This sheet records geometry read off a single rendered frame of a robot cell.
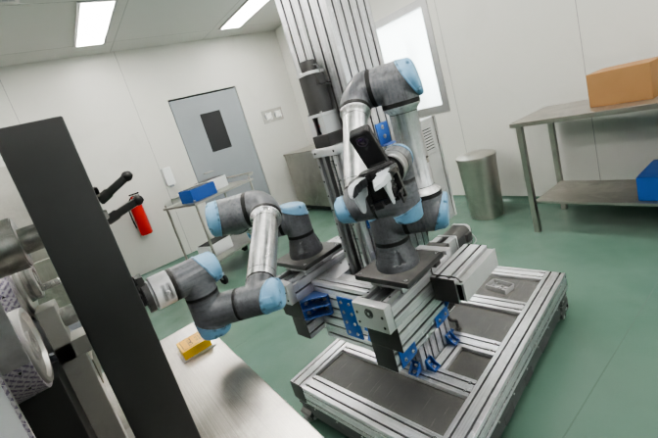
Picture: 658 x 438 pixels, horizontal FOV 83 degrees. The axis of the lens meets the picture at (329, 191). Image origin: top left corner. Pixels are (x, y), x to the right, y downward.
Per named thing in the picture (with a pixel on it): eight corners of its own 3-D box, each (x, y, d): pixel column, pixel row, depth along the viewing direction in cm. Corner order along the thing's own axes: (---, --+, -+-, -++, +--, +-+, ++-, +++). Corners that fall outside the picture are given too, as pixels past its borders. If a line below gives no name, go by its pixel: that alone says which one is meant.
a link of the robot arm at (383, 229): (377, 232, 135) (367, 197, 132) (414, 226, 130) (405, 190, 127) (370, 246, 124) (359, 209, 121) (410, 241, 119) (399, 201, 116)
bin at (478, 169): (517, 206, 361) (505, 143, 349) (494, 222, 340) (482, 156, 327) (483, 205, 391) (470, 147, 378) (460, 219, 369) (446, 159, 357)
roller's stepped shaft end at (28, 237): (84, 234, 47) (73, 211, 46) (26, 256, 44) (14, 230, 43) (83, 232, 49) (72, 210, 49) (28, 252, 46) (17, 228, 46)
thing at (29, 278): (30, 258, 68) (47, 295, 68) (17, 263, 67) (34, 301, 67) (23, 256, 62) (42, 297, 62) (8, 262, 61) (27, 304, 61)
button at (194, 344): (212, 345, 96) (210, 337, 95) (186, 361, 92) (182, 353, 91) (204, 336, 101) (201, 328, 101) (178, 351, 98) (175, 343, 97)
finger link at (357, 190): (363, 220, 65) (381, 202, 73) (351, 190, 65) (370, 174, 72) (349, 224, 67) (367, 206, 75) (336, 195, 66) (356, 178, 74)
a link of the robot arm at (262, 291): (289, 203, 128) (290, 321, 87) (258, 212, 129) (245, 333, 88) (277, 175, 122) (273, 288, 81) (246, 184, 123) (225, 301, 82)
